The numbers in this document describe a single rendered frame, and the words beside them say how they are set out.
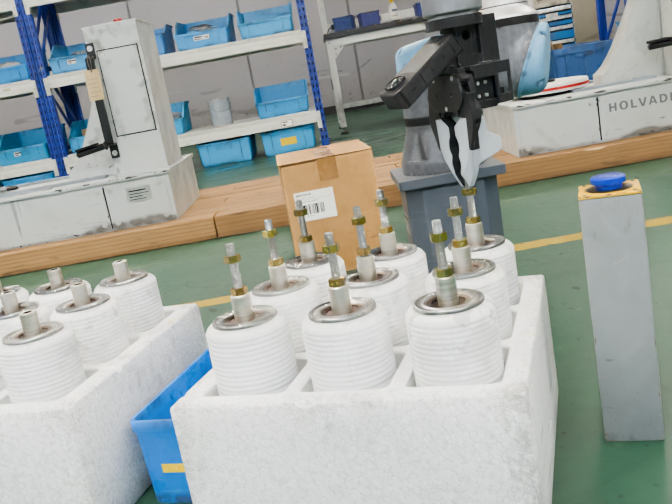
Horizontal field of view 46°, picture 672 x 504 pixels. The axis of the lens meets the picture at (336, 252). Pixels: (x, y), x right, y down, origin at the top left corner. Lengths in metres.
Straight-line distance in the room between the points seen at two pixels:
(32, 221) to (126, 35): 0.75
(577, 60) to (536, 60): 4.04
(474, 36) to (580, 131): 1.97
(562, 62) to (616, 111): 2.36
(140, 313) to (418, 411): 0.56
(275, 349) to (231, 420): 0.09
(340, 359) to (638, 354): 0.38
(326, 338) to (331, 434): 0.10
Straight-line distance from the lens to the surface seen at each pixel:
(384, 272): 0.99
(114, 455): 1.09
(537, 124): 2.95
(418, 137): 1.42
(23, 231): 3.09
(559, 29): 6.43
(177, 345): 1.25
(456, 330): 0.80
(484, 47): 1.05
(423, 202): 1.39
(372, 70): 9.21
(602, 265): 0.99
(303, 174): 2.00
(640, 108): 3.06
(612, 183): 0.98
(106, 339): 1.15
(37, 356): 1.05
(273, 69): 9.20
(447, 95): 1.02
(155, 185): 2.93
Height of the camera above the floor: 0.51
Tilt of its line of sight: 13 degrees down
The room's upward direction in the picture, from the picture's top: 10 degrees counter-clockwise
